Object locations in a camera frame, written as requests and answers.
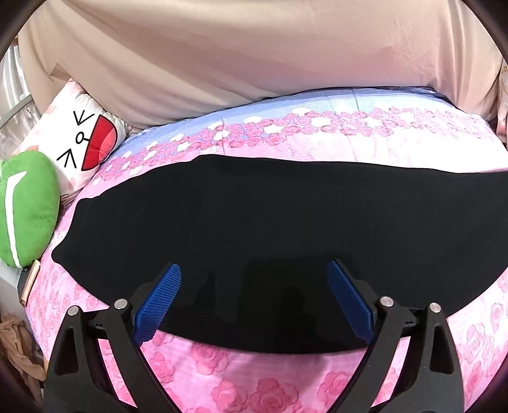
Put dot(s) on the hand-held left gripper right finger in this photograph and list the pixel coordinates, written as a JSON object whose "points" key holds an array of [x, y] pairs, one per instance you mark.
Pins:
{"points": [[349, 298]]}

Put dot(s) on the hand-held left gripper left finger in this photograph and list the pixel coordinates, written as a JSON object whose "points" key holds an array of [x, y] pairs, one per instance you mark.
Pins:
{"points": [[156, 303]]}

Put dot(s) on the white cat face pillow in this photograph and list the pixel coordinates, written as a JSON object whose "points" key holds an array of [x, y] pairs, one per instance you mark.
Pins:
{"points": [[71, 119]]}

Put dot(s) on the beige hanging sheet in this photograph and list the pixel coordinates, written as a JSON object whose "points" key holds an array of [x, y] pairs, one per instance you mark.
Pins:
{"points": [[238, 55]]}

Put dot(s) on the pink floral blanket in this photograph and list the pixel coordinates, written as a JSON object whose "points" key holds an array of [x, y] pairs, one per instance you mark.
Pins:
{"points": [[278, 381]]}

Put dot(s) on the pale floral cloth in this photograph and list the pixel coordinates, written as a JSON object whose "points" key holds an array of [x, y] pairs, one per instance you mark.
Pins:
{"points": [[502, 115]]}

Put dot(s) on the black pants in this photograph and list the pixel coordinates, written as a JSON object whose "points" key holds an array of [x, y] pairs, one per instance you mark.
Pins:
{"points": [[258, 222]]}

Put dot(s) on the green plush pillow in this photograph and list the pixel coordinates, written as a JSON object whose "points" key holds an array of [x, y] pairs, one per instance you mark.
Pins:
{"points": [[29, 206]]}

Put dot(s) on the grey metal bed rail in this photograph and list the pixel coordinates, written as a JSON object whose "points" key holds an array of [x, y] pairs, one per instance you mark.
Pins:
{"points": [[18, 107]]}

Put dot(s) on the tan crumpled cloth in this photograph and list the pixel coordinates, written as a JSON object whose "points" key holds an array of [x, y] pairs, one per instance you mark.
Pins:
{"points": [[20, 349]]}

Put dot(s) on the rose gold phone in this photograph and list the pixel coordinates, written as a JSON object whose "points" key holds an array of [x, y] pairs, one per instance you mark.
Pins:
{"points": [[28, 284]]}

